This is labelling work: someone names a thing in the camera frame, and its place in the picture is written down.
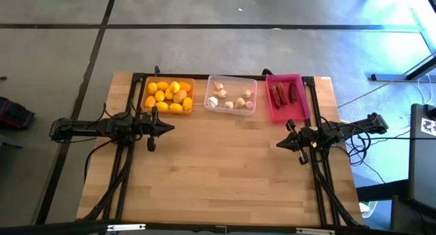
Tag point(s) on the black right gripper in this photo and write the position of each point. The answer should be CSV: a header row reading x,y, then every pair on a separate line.
x,y
303,138

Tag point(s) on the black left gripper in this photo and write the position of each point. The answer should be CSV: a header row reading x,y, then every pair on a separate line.
x,y
148,126

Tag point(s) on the pale yellow lemon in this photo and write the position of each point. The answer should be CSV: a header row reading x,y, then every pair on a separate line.
x,y
180,96

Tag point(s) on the orange plastic bin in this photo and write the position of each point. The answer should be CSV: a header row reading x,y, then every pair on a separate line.
x,y
144,92

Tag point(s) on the dark red chili pepper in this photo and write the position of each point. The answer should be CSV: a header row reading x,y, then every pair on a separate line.
x,y
293,92

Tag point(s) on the large white garlic bulb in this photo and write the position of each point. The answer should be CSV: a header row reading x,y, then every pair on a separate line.
x,y
212,101

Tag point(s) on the small white garlic bulb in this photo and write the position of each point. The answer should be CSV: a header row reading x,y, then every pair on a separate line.
x,y
249,104

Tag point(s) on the clear plastic bin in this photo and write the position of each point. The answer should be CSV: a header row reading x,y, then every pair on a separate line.
x,y
235,85

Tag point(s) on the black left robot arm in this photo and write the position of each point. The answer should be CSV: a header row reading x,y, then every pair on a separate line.
x,y
95,127

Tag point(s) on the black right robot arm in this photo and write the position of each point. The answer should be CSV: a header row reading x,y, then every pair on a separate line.
x,y
351,130

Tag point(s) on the pink plastic bin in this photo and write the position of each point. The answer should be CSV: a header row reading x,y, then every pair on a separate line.
x,y
293,114

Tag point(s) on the black rig beam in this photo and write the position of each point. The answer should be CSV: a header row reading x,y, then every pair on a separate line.
x,y
170,230

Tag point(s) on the white and green cup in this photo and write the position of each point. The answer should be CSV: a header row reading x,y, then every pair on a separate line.
x,y
369,209

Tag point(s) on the black furniture beam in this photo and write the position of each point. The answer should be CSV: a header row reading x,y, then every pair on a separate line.
x,y
381,192

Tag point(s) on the metal stand leg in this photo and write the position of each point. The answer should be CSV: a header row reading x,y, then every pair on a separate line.
x,y
388,77

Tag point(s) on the black cabinet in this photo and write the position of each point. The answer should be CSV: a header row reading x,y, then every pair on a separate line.
x,y
420,167

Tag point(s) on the white fiducial marker tag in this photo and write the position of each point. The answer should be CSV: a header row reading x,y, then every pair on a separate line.
x,y
428,127

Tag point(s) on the black and red bag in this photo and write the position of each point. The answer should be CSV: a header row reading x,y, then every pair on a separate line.
x,y
15,114

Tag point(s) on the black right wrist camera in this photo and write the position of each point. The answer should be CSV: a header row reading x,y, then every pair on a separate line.
x,y
303,159

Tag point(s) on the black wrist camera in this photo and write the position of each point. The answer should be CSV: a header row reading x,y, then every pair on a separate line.
x,y
151,145
303,159

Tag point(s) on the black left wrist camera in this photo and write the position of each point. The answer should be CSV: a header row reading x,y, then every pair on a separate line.
x,y
151,145

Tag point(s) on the black aluminium side frame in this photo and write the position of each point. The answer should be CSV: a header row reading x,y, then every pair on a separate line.
x,y
318,180
129,160

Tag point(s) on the black aluminium frame crossbar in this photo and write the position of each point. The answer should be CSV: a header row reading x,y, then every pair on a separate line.
x,y
200,77

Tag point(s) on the silver metal bracket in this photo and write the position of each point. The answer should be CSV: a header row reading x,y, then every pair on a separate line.
x,y
315,231
126,227

